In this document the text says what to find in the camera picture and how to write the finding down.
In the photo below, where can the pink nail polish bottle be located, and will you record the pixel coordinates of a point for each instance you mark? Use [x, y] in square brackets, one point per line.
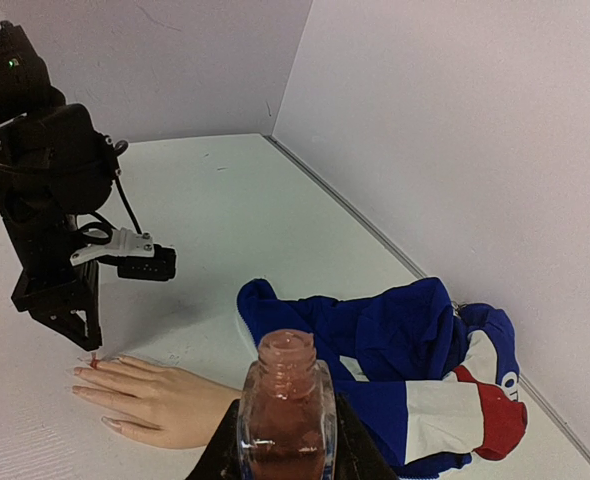
[287, 420]

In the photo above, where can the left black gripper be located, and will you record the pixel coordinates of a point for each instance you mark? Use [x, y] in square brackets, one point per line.
[57, 294]

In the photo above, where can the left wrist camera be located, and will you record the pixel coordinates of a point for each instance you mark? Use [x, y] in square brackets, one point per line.
[134, 256]

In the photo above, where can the white nail polish cap brush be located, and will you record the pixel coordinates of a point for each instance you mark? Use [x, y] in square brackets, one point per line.
[93, 363]

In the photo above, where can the mannequin hand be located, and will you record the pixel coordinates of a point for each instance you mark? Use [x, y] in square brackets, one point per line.
[164, 407]

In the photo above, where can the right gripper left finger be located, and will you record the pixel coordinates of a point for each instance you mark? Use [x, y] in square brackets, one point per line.
[220, 458]

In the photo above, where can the blue red white jacket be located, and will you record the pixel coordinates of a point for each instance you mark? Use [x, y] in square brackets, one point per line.
[433, 384]

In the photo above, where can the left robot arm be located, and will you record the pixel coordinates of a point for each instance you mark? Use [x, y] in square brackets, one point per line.
[54, 167]

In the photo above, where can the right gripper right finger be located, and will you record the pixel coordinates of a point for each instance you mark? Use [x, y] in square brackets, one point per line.
[357, 456]

